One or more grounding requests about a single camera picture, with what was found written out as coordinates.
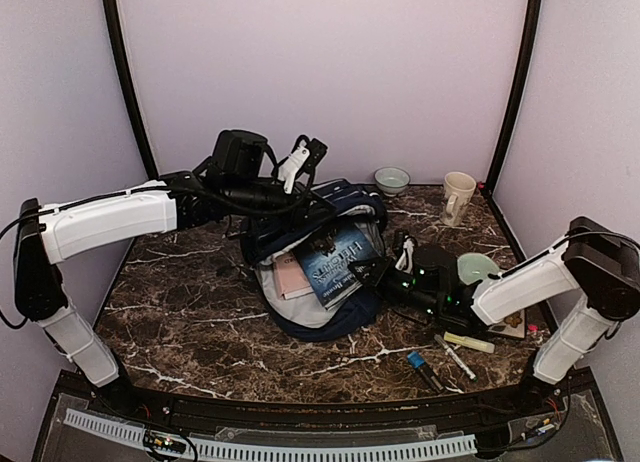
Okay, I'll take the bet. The celadon bowl at back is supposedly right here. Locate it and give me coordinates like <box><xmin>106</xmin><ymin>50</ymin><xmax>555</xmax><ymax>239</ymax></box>
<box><xmin>374</xmin><ymin>167</ymin><xmax>411</xmax><ymax>197</ymax></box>

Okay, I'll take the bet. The yellow highlighter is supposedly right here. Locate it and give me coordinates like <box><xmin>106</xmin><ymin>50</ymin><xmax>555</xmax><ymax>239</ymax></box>
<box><xmin>443</xmin><ymin>332</ymin><xmax>495</xmax><ymax>354</ymax></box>

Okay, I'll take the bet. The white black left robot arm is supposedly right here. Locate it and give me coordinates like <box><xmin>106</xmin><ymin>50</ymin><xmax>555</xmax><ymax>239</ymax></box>
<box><xmin>7</xmin><ymin>129</ymin><xmax>328</xmax><ymax>418</ymax></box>

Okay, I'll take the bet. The celadon bowl on plate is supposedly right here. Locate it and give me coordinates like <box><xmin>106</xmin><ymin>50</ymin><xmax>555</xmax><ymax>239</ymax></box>
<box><xmin>457</xmin><ymin>253</ymin><xmax>501</xmax><ymax>285</ymax></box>

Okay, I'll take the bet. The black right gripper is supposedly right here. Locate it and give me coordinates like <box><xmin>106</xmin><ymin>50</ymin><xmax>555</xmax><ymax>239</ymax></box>
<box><xmin>350</xmin><ymin>254</ymin><xmax>443</xmax><ymax>318</ymax></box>

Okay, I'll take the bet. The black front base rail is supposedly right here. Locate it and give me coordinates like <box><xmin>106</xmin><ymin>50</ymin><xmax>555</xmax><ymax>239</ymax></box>
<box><xmin>39</xmin><ymin>368</ymin><xmax>612</xmax><ymax>440</ymax></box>

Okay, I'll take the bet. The black marker blue cap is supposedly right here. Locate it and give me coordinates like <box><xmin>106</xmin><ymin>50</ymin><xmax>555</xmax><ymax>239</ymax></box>
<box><xmin>407</xmin><ymin>351</ymin><xmax>446</xmax><ymax>394</ymax></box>

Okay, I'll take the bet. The black left frame post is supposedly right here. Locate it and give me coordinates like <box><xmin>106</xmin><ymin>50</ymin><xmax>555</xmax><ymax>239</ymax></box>
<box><xmin>102</xmin><ymin>0</ymin><xmax>159</xmax><ymax>179</ymax></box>

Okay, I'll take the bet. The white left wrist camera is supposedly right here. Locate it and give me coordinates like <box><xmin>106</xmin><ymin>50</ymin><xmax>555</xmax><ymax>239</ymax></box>
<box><xmin>275</xmin><ymin>134</ymin><xmax>328</xmax><ymax>195</ymax></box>

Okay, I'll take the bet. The white marker pen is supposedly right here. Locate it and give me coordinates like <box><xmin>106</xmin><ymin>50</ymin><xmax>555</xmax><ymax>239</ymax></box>
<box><xmin>434</xmin><ymin>334</ymin><xmax>478</xmax><ymax>381</ymax></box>

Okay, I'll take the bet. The black right frame post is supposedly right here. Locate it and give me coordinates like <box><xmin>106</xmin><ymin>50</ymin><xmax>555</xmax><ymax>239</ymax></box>
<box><xmin>484</xmin><ymin>0</ymin><xmax>542</xmax><ymax>194</ymax></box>

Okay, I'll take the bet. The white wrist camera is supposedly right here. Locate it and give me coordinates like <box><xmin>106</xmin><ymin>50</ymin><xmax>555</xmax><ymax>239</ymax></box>
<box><xmin>392</xmin><ymin>229</ymin><xmax>417</xmax><ymax>274</ymax></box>
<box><xmin>275</xmin><ymin>134</ymin><xmax>328</xmax><ymax>195</ymax></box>

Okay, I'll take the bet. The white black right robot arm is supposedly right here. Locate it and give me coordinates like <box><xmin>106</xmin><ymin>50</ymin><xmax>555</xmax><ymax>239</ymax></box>
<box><xmin>349</xmin><ymin>216</ymin><xmax>639</xmax><ymax>416</ymax></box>

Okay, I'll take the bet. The dark blue novel book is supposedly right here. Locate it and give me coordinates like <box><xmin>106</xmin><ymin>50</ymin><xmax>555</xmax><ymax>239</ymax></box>
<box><xmin>292</xmin><ymin>217</ymin><xmax>380</xmax><ymax>311</ymax></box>

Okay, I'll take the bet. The cream ceramic mug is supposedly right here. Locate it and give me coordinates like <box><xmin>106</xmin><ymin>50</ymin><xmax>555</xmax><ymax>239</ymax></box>
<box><xmin>440</xmin><ymin>172</ymin><xmax>477</xmax><ymax>227</ymax></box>

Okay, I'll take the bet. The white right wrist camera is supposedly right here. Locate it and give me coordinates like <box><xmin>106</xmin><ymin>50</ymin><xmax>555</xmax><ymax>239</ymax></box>
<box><xmin>392</xmin><ymin>229</ymin><xmax>417</xmax><ymax>274</ymax></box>

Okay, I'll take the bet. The pink paperback book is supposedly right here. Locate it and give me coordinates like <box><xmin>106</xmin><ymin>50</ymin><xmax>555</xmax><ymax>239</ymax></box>
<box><xmin>274</xmin><ymin>252</ymin><xmax>313</xmax><ymax>300</ymax></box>

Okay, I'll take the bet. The square floral plate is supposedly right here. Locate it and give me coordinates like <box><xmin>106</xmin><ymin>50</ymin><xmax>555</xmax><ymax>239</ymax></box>
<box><xmin>488</xmin><ymin>309</ymin><xmax>527</xmax><ymax>340</ymax></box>

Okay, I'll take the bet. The grey slotted cable duct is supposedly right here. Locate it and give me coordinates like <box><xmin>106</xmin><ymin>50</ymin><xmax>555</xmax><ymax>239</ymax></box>
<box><xmin>63</xmin><ymin>409</ymin><xmax>477</xmax><ymax>461</ymax></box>

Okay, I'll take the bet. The navy blue student backpack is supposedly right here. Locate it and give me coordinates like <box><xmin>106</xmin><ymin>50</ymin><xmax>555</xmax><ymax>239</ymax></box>
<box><xmin>240</xmin><ymin>179</ymin><xmax>387</xmax><ymax>342</ymax></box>

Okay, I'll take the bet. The black frame post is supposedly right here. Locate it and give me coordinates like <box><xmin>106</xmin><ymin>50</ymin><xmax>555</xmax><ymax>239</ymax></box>
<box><xmin>484</xmin><ymin>0</ymin><xmax>542</xmax><ymax>194</ymax></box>
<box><xmin>102</xmin><ymin>0</ymin><xmax>159</xmax><ymax>179</ymax></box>

